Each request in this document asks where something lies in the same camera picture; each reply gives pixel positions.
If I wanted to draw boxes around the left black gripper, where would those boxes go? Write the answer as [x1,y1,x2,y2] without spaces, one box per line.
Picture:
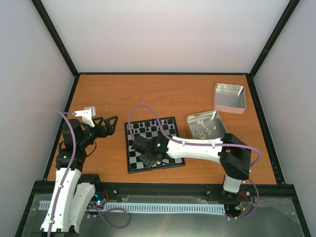
[79,116,119,148]

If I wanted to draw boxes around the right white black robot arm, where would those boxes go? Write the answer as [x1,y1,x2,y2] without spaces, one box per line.
[131,133,251,194]

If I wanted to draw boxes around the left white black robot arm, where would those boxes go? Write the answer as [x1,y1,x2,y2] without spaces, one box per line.
[40,116,118,237]

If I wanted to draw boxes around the small green circuit board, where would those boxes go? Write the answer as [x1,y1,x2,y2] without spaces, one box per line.
[90,191,109,209]

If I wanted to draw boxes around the black and white chessboard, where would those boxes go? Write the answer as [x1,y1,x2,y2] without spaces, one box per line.
[124,117,185,174]

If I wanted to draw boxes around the gold metal tin box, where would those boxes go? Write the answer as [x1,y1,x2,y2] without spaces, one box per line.
[186,110,227,140]

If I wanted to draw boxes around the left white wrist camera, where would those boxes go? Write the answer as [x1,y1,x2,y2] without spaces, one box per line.
[74,106,96,127]

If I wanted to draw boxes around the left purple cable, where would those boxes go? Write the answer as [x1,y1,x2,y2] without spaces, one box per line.
[46,109,79,237]

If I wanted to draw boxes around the black frame rail base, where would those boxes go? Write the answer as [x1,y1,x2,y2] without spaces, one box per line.
[14,180,312,237]

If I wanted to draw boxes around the light blue cable duct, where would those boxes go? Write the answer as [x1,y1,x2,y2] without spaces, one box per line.
[39,200,227,215]

